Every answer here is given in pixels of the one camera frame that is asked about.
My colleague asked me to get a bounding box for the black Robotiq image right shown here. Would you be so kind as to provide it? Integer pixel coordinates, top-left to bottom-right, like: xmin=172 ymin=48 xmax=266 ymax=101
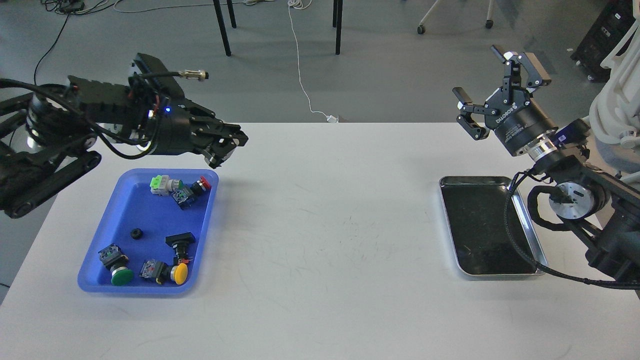
xmin=452 ymin=44 xmax=559 ymax=157

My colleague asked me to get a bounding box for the black Robotiq image left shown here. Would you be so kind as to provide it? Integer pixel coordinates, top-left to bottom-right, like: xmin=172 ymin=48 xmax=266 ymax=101
xmin=150 ymin=100 xmax=249 ymax=169

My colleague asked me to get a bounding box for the small black gear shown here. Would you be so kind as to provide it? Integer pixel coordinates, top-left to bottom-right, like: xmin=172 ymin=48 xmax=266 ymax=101
xmin=129 ymin=228 xmax=144 ymax=240

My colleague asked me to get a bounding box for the black robot arm image left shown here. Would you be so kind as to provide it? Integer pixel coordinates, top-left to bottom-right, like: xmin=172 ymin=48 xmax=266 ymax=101
xmin=0 ymin=53 xmax=249 ymax=219

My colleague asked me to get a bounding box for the blue plastic tray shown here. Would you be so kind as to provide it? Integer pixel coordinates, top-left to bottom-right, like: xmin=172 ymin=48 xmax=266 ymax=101
xmin=77 ymin=168 xmax=219 ymax=296

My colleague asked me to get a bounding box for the silver metal tray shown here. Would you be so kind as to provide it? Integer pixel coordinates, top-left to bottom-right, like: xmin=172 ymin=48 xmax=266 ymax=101
xmin=439 ymin=175 xmax=547 ymax=280

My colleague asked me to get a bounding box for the white chair base with casters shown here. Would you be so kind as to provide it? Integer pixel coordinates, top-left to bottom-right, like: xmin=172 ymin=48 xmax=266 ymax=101
xmin=414 ymin=0 xmax=479 ymax=35

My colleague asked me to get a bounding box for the black square push button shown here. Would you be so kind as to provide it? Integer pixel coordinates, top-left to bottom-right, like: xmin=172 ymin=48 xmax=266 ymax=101
xmin=165 ymin=232 xmax=195 ymax=266

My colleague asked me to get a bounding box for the black table leg left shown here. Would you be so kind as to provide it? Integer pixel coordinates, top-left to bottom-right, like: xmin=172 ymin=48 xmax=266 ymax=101
xmin=212 ymin=0 xmax=237 ymax=57

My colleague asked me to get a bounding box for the black table leg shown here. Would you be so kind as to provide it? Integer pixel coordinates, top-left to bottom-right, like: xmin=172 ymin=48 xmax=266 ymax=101
xmin=332 ymin=0 xmax=344 ymax=56
xmin=212 ymin=0 xmax=237 ymax=57

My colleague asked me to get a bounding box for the black cart on wheels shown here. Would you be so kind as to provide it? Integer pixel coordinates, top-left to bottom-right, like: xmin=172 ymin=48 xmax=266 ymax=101
xmin=570 ymin=0 xmax=635 ymax=83

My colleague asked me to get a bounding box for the green round push button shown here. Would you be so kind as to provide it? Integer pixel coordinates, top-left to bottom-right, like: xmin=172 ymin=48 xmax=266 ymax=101
xmin=98 ymin=243 xmax=134 ymax=286

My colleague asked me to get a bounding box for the black table leg right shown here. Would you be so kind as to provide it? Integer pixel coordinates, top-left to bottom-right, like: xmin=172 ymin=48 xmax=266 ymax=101
xmin=332 ymin=0 xmax=344 ymax=56

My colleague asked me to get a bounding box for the red push button switch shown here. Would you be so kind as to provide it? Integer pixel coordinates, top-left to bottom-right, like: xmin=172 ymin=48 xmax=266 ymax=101
xmin=171 ymin=176 xmax=211 ymax=210

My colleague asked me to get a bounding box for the green white push button switch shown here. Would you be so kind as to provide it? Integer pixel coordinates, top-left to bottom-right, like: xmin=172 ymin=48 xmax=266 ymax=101
xmin=150 ymin=175 xmax=185 ymax=196

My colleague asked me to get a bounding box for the white cable on floor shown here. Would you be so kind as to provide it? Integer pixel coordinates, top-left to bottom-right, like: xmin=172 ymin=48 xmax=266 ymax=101
xmin=115 ymin=0 xmax=340 ymax=123

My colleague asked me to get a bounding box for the yellow push button switch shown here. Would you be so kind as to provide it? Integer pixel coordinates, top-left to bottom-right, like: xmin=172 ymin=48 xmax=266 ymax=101
xmin=138 ymin=259 xmax=189 ymax=286

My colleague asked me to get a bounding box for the black cable on floor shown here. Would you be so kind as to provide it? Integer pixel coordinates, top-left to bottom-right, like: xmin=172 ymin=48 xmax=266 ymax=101
xmin=30 ymin=0 xmax=116 ymax=86

